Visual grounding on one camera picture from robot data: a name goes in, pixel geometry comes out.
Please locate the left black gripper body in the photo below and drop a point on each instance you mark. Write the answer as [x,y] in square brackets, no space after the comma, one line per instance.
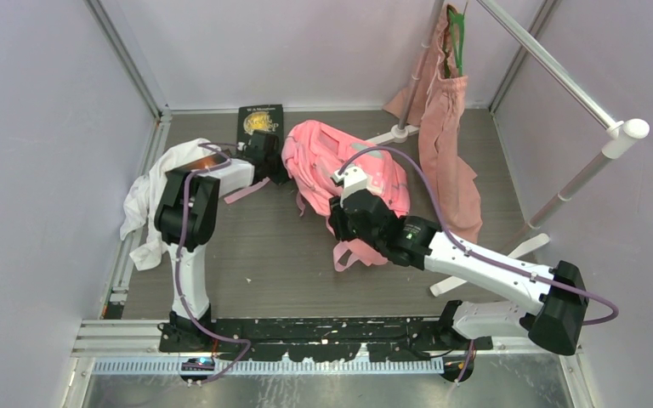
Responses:
[270,159]

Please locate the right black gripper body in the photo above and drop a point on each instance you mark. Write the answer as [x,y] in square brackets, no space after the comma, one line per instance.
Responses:
[344,228]

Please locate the pink student backpack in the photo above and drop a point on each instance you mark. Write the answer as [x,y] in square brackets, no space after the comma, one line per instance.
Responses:
[324,161]

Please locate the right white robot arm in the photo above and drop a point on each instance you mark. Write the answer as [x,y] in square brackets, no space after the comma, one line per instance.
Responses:
[546,305]

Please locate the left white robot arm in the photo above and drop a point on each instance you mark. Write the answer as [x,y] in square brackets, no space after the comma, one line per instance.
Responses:
[186,218]

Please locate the black book gold cover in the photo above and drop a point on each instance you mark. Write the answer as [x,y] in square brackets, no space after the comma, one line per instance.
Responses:
[265,118]

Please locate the dark book orange cover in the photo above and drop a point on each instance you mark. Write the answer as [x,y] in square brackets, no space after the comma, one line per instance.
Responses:
[208,162]

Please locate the pink hanging garment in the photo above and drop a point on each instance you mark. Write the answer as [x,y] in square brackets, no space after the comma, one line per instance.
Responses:
[435,104]

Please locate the white cloth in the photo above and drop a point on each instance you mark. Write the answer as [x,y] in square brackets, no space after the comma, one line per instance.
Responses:
[144,195]

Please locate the green clothes hanger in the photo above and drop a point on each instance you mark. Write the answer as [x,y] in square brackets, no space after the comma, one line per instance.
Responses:
[457,33]

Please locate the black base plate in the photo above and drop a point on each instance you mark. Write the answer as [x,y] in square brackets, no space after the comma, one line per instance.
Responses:
[392,339]

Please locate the white perforated cable rail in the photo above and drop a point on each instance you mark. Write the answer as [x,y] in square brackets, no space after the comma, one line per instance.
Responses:
[203,367]

